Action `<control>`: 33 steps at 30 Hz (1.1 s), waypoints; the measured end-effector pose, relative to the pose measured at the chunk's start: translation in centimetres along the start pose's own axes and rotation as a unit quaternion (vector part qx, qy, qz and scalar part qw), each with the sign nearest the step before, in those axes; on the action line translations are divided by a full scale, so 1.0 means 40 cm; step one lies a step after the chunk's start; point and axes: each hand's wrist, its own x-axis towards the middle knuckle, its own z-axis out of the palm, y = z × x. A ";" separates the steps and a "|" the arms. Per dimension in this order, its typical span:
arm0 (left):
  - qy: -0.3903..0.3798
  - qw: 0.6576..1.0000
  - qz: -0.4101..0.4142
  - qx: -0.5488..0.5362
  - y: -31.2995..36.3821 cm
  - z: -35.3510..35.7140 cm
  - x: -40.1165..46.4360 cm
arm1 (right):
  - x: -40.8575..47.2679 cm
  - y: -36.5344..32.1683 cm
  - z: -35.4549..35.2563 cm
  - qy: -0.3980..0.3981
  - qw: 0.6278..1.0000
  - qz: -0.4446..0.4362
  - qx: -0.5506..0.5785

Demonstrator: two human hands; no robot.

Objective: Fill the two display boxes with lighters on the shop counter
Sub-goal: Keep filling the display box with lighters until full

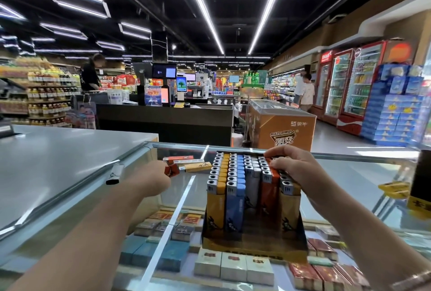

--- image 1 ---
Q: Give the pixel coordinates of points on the person's left hand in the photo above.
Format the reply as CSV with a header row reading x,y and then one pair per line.
x,y
148,180

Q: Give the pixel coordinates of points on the person's right hand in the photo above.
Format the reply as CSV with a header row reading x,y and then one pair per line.
x,y
303,173

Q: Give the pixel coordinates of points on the red orange lighter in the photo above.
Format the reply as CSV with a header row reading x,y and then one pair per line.
x,y
173,168

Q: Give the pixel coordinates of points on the row of red brown lighters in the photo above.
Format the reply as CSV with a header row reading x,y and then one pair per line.
x,y
269,193

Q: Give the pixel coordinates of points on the row of tan lighters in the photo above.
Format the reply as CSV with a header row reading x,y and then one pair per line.
x,y
289,210

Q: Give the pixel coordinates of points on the pile of yellow red lighters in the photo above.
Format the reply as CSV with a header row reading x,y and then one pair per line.
x,y
195,165

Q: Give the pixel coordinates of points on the row of grey white lighters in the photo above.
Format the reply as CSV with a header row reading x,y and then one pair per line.
x,y
252,186

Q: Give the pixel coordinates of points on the row of yellow lighters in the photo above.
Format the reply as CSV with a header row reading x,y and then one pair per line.
x,y
216,210

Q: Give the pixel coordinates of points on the row of blue lighters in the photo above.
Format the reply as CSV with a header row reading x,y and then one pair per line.
x,y
236,210

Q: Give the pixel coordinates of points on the blue yellow lighter display box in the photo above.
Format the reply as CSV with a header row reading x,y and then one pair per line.
x,y
262,247

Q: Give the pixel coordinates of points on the black yellow display box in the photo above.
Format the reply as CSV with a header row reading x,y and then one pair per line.
x,y
421,180

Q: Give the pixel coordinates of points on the person's right forearm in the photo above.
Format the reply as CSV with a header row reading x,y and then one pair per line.
x,y
377,240

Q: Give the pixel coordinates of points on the person's left forearm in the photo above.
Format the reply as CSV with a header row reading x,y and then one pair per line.
x,y
74,247

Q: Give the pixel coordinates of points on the glass display case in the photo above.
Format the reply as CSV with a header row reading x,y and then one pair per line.
x,y
343,173

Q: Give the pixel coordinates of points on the stack of blue cartons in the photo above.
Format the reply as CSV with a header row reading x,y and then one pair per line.
x,y
394,107

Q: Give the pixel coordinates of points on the brown cardboard carton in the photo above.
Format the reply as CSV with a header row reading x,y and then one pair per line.
x,y
283,129

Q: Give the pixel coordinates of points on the black checkout counter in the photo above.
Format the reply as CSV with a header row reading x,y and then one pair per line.
x,y
165,126

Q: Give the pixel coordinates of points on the blue poster screen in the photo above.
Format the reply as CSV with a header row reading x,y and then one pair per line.
x,y
153,95

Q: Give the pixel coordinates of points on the open refrigerated chiller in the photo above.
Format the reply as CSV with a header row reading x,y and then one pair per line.
x,y
286,85

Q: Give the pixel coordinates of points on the red drink fridge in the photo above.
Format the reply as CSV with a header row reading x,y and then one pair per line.
x,y
322,85
361,87
338,87

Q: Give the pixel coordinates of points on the hanging plastic bags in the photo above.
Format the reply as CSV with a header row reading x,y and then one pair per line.
x,y
81,118

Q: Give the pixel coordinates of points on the small checkout screen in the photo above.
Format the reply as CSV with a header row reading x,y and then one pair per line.
x,y
181,84

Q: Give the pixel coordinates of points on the black checkout monitor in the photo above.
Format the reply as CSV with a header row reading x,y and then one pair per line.
x,y
164,71

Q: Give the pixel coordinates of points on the row of cigarette packs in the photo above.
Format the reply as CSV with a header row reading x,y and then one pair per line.
x,y
232,267

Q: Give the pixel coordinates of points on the grocery rack with bottles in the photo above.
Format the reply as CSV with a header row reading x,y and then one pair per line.
x,y
40,92

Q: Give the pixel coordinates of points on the black cash register terminal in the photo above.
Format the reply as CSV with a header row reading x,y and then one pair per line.
x,y
5,126

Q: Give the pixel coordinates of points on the orange round sign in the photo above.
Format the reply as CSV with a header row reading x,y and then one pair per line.
x,y
400,52

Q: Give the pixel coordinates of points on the long ceiling light strip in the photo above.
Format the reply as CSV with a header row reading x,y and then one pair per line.
x,y
200,7
268,7

